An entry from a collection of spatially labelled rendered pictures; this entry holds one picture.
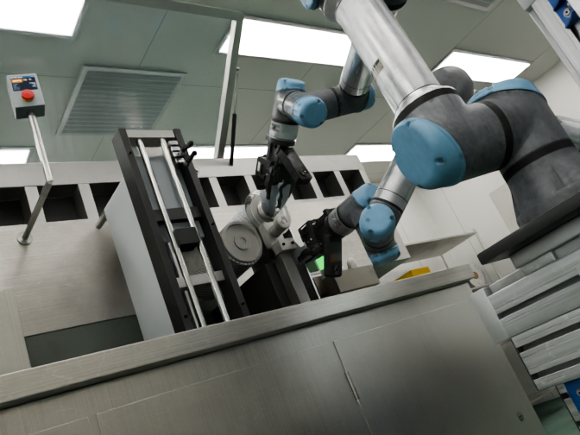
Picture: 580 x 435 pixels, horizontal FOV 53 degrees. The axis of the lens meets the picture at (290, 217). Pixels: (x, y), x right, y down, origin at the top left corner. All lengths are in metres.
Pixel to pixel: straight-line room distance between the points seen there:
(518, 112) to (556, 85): 5.15
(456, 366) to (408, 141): 0.67
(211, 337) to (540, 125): 0.64
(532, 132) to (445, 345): 0.63
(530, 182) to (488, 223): 5.52
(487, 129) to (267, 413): 0.60
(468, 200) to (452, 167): 5.69
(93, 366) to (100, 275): 0.79
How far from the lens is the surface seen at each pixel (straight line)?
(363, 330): 1.28
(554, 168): 0.96
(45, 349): 1.61
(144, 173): 1.40
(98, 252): 1.76
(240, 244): 1.53
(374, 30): 1.04
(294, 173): 1.50
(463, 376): 1.44
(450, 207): 6.72
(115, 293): 1.71
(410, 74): 0.98
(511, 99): 1.00
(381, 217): 1.25
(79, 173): 1.88
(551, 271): 0.96
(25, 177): 1.83
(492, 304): 1.03
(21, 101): 1.58
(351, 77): 1.41
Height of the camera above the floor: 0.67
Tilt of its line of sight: 19 degrees up
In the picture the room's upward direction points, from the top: 23 degrees counter-clockwise
